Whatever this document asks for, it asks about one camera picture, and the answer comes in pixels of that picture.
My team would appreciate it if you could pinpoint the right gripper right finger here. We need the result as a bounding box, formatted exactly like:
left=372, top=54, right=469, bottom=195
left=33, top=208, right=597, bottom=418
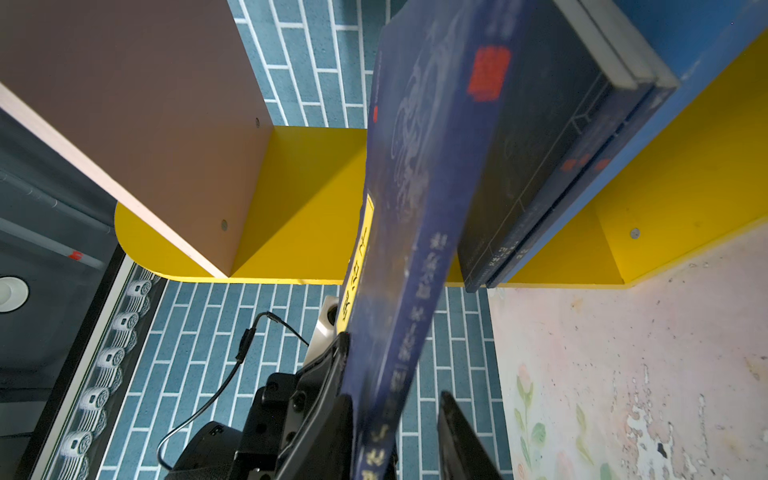
left=437, top=391, right=502, bottom=480

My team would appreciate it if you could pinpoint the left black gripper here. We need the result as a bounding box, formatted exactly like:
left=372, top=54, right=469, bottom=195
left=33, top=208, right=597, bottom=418
left=230, top=347, right=349, bottom=479

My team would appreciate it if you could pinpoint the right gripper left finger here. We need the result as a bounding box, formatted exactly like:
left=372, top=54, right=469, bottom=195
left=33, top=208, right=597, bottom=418
left=276, top=395, right=354, bottom=479

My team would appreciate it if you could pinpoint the navy book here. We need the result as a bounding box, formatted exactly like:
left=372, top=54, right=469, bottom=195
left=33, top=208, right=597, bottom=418
left=487, top=1, right=680, bottom=287
left=458, top=1, right=655, bottom=293
left=337, top=1, right=534, bottom=479

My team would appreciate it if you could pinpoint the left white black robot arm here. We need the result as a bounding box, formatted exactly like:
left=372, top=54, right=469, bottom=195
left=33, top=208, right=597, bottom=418
left=167, top=334, right=354, bottom=479

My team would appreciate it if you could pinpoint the yellow pink blue bookshelf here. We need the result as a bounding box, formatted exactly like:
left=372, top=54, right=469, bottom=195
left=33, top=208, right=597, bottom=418
left=1, top=1, right=767, bottom=288

